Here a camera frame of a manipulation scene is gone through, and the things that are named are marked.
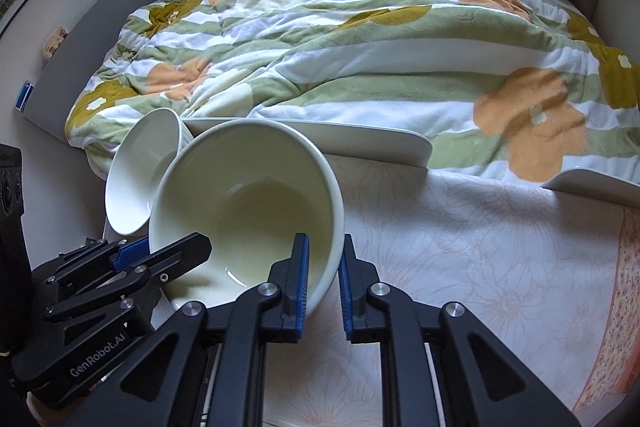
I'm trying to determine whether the white tray right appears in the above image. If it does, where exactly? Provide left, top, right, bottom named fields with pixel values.
left=542, top=168, right=640, bottom=209

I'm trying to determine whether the small blue item on headboard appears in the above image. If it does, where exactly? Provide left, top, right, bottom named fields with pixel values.
left=14, top=81, right=34, bottom=113

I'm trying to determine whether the floral green striped quilt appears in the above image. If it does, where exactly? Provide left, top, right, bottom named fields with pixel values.
left=64, top=0, right=639, bottom=184

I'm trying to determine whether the small beige figurine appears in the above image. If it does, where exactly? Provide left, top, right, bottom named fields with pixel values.
left=42, top=27, right=68, bottom=62

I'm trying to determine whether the small white ceramic bowl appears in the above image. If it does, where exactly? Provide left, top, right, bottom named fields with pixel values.
left=105, top=108, right=193, bottom=236

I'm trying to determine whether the white tray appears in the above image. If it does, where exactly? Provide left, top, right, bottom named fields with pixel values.
left=542, top=168, right=640, bottom=209
left=182, top=117, right=434, bottom=169

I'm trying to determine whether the white pink table cloth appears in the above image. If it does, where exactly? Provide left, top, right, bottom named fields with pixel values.
left=164, top=152, right=640, bottom=427

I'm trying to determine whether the cream ceramic bowl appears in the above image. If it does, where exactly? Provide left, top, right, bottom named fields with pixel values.
left=149, top=120, right=345, bottom=314

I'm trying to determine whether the grey bed headboard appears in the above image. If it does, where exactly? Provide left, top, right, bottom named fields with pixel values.
left=23, top=0, right=156, bottom=141

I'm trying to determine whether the white tray left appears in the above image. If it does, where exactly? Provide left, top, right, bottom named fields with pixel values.
left=182, top=117, right=434, bottom=169

